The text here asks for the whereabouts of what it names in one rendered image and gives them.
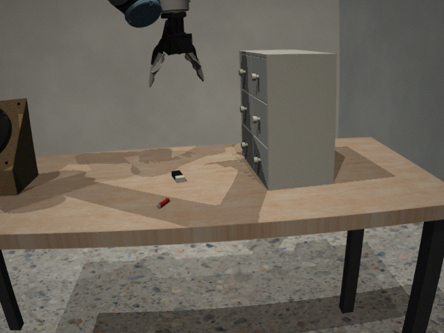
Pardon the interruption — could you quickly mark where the grey chest of drawers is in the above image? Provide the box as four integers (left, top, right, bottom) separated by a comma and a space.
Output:
239, 49, 336, 191

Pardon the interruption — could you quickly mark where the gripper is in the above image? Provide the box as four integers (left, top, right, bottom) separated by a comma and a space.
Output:
149, 12, 204, 87

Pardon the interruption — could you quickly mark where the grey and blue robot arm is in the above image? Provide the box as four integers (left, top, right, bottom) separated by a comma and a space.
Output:
0, 0, 190, 153

